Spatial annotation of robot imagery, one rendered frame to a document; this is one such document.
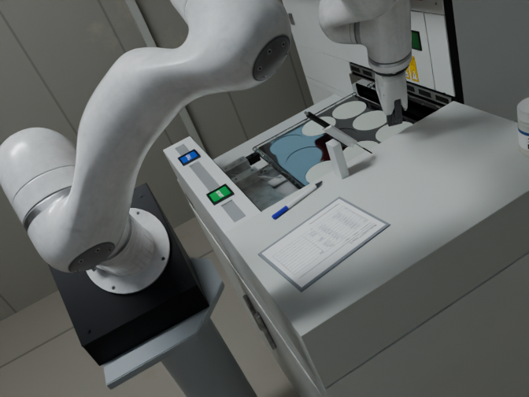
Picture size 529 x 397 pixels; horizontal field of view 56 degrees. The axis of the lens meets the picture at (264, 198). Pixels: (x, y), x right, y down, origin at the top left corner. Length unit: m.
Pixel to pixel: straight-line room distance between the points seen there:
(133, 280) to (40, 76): 1.65
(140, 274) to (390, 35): 0.69
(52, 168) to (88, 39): 1.85
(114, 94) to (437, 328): 0.70
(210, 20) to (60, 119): 2.14
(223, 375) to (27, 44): 1.79
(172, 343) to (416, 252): 0.55
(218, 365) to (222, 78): 0.90
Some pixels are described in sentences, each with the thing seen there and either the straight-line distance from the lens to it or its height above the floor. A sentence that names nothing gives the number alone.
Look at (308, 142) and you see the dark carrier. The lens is 1.40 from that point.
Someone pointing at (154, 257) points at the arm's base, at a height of 0.96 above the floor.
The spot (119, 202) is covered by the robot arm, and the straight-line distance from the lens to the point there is 0.73.
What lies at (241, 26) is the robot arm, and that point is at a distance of 0.54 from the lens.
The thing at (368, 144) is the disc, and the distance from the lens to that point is 1.31.
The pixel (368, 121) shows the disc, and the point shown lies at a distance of 1.41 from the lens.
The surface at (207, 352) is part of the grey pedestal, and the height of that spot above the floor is 0.66.
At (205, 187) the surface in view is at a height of 0.96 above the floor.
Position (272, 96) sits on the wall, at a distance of 2.88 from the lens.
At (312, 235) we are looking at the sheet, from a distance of 0.96.
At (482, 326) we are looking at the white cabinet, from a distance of 1.10.
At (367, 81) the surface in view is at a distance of 1.54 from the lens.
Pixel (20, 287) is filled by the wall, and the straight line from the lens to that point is 3.09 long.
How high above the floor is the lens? 1.57
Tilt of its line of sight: 33 degrees down
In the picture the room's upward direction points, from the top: 23 degrees counter-clockwise
